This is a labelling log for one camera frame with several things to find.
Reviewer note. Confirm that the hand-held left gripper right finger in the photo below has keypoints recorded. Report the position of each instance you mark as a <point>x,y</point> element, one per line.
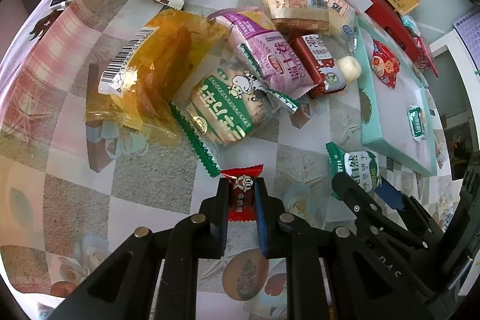
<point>262,218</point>

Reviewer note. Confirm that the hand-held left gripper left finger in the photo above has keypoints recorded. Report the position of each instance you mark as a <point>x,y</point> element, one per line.
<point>224,207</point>

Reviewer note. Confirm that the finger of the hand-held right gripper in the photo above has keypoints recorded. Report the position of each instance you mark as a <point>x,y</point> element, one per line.
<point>360,209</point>
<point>390,197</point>

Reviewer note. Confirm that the small red candy packet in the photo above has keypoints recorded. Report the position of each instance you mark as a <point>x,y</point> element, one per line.
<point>242,188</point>

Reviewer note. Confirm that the small green white packet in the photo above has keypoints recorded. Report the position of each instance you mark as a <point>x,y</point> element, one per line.
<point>417,121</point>
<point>356,164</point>

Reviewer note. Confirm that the teal tray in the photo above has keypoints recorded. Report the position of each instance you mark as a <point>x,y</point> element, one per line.
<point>393,110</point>

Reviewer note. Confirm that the green biscuit packet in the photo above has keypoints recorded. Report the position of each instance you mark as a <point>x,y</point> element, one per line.
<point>225,110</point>

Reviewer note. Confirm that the white jelly cup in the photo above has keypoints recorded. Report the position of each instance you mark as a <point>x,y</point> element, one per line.
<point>348,68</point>

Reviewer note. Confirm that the orange transparent snack packet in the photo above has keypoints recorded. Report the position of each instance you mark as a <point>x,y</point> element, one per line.
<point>157,57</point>

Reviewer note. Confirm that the purple snack packet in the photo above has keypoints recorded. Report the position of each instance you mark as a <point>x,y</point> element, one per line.
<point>270,50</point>

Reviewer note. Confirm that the brown cake packet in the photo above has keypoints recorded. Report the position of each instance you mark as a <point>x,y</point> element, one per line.
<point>292,5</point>

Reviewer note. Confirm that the red round snack packet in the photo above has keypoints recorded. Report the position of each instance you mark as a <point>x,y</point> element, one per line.
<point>384,65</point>

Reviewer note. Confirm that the white cabinet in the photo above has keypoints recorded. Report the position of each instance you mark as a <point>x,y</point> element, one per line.
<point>450,54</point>

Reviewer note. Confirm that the red milk snack packet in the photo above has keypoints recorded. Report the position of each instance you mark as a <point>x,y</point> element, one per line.
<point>309,54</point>

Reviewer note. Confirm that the light blue packet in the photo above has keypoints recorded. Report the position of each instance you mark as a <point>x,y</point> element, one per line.
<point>411,24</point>

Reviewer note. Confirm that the long red box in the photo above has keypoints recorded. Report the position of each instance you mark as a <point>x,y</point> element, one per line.
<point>386,16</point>

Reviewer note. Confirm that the purple perforated board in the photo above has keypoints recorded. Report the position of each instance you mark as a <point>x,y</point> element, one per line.
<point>468,33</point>

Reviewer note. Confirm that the clear bun packet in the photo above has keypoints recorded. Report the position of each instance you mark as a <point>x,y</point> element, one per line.
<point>339,10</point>

